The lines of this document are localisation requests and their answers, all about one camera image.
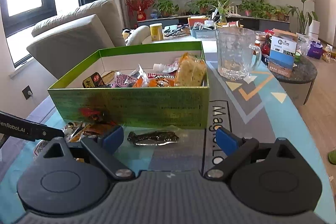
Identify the white red snack packet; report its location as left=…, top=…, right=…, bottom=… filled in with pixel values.
left=33, top=140, right=49, bottom=159

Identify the green cardboard box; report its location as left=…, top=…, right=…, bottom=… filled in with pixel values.
left=48, top=41, right=210, bottom=130

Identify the colourful table mat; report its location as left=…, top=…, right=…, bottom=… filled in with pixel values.
left=1, top=53, right=335, bottom=223

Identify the purple gift bag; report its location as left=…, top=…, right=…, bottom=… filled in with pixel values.
left=307, top=41, right=323, bottom=60

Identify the yellow canister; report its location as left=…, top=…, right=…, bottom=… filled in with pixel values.
left=149, top=23, right=163, bottom=42

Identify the tall green leaf plant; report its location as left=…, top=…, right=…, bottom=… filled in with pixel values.
left=288, top=0, right=318, bottom=35

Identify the black tv console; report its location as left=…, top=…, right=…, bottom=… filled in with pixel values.
left=136, top=14, right=291, bottom=32

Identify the clear glass mug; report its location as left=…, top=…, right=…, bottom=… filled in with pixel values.
left=215, top=26, right=262, bottom=80

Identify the wall power socket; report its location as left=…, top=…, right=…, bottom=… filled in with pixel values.
left=22, top=85, right=33, bottom=100

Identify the beige sofa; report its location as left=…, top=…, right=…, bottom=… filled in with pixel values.
left=27, top=0, right=151, bottom=79

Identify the brown barcode snack packet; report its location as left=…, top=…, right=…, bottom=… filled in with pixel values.
left=62, top=122, right=116, bottom=143

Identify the orange bread packet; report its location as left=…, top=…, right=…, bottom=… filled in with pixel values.
left=174, top=53, right=207, bottom=87

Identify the round dark side table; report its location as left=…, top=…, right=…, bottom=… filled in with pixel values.
left=272, top=56, right=318, bottom=108

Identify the grey blue storage tray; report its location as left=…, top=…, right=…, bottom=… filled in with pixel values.
left=190, top=26, right=216, bottom=39

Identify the spider plant in vase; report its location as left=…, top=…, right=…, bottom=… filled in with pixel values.
left=211, top=0, right=232, bottom=23

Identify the red flower arrangement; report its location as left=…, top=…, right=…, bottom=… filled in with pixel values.
left=125, top=0, right=156, bottom=21

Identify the green slipper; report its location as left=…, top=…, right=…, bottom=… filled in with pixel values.
left=327, top=149, right=336, bottom=165

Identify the small dark foil snack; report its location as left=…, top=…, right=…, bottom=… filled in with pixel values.
left=127, top=130, right=179, bottom=146

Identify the blue white carton box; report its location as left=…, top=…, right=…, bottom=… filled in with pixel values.
left=268, top=29, right=298, bottom=78

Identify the pink white snack pouch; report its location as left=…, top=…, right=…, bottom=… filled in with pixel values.
left=111, top=71, right=137, bottom=88

